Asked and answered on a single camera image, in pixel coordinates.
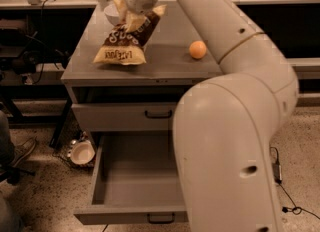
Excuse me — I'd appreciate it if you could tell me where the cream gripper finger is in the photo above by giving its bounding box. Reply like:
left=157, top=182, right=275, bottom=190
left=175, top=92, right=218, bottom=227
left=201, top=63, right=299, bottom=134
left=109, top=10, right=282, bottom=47
left=125, top=12, right=147, bottom=33
left=113, top=0, right=127, bottom=21

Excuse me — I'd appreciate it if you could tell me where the brown chip bag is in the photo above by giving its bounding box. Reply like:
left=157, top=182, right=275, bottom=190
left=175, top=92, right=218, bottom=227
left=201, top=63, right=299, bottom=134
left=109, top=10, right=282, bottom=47
left=93, top=5, right=166, bottom=65

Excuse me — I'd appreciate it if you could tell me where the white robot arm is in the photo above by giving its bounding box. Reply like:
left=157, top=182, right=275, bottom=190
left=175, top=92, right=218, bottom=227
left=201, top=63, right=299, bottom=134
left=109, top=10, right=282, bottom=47
left=125, top=0, right=298, bottom=232

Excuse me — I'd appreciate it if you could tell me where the grey drawer cabinet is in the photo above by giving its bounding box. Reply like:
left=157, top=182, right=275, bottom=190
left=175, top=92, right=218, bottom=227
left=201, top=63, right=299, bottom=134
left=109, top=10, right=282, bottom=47
left=62, top=0, right=221, bottom=145

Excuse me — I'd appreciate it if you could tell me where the closed grey upper drawer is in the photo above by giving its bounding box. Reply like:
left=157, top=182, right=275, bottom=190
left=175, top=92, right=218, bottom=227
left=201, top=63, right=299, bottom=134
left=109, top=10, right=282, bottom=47
left=72, top=103, right=176, bottom=132

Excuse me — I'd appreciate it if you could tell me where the open grey lower drawer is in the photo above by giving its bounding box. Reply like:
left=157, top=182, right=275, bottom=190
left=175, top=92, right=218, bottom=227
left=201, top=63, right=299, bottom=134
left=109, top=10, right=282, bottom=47
left=74, top=131, right=188, bottom=225

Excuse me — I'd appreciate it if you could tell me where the white bowl on cabinet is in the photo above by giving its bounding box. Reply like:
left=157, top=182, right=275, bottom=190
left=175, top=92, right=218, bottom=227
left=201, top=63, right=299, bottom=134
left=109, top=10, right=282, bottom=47
left=104, top=3, right=119, bottom=26

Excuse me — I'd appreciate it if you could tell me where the orange fruit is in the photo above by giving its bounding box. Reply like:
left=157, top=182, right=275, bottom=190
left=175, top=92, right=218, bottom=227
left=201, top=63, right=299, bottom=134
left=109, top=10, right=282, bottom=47
left=189, top=41, right=207, bottom=59

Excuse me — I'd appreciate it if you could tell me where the white bowl on floor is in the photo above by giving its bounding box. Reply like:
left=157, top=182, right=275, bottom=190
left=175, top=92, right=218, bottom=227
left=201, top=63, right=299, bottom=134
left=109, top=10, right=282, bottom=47
left=70, top=141, right=95, bottom=165

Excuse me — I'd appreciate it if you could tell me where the grey shoe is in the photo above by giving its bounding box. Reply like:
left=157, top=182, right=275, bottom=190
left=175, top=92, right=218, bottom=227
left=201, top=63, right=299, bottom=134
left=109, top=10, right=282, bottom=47
left=11, top=138, right=37, bottom=167

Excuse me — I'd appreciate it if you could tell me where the black power adapter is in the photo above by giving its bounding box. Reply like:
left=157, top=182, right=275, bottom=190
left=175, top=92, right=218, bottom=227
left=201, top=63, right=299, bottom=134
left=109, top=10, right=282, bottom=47
left=272, top=163, right=282, bottom=184

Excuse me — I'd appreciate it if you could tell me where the black hanging cable left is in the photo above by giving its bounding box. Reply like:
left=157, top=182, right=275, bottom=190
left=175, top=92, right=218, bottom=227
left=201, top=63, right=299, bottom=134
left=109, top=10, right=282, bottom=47
left=32, top=0, right=58, bottom=86

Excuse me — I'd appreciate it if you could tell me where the black floor cable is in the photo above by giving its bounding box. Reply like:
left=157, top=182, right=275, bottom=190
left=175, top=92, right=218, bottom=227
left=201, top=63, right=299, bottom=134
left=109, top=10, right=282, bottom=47
left=269, top=146, right=320, bottom=221

